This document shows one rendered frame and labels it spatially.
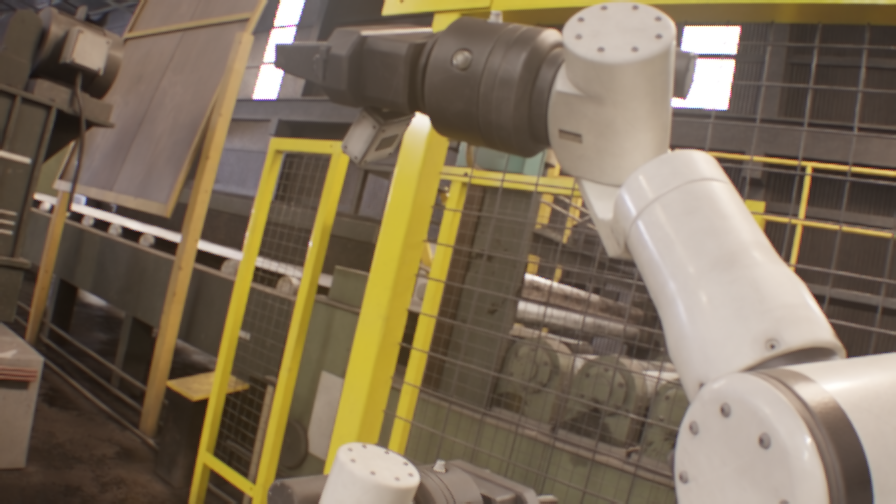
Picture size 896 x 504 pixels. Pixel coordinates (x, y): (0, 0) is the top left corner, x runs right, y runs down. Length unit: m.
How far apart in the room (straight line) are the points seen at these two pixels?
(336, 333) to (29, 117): 2.15
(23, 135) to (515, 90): 3.86
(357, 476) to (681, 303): 0.27
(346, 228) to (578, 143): 6.00
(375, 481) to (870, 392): 0.33
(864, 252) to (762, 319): 11.37
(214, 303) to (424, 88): 3.87
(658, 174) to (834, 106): 12.02
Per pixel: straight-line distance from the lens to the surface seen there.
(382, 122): 0.48
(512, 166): 2.74
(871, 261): 11.63
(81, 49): 4.28
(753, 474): 0.22
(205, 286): 4.39
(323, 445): 3.45
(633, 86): 0.38
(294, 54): 0.51
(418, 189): 0.93
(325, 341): 3.45
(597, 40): 0.38
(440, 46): 0.44
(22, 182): 4.17
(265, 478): 2.72
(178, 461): 3.76
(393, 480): 0.48
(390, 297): 0.92
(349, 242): 6.36
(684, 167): 0.35
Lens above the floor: 1.41
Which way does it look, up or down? 3 degrees up
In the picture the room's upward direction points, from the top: 13 degrees clockwise
